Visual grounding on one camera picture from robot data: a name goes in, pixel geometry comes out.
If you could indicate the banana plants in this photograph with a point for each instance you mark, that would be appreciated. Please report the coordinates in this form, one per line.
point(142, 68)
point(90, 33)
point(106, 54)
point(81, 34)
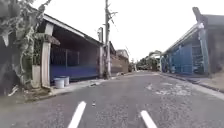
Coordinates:
point(20, 36)

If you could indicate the grey asphalt road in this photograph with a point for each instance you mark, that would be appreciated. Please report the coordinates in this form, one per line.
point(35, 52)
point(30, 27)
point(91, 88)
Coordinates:
point(116, 96)

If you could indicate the short pole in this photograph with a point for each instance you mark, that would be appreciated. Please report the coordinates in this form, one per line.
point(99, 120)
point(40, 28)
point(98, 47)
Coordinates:
point(100, 40)

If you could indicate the concrete pavement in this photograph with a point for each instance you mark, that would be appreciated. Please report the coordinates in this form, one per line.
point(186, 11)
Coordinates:
point(75, 85)
point(210, 81)

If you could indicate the dark wall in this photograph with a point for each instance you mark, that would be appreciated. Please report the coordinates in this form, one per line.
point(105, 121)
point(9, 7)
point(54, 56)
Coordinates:
point(8, 75)

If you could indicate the trees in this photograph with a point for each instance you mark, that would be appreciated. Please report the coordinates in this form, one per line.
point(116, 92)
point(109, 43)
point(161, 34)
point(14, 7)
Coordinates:
point(149, 61)

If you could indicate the tall utility pole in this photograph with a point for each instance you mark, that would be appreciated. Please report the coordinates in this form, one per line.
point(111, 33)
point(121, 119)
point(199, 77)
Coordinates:
point(107, 43)

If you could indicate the building with blue wall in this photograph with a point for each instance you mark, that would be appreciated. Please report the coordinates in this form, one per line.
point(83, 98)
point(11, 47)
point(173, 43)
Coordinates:
point(76, 56)

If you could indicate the brown wall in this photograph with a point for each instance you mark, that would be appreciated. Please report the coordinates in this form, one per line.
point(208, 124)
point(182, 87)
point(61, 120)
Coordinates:
point(117, 63)

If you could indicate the pale bucket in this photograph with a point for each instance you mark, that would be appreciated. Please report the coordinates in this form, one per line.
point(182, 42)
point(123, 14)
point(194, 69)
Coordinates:
point(59, 83)
point(66, 80)

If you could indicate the robot's own part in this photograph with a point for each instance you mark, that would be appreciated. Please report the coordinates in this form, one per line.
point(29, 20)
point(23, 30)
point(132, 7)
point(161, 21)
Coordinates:
point(77, 115)
point(148, 119)

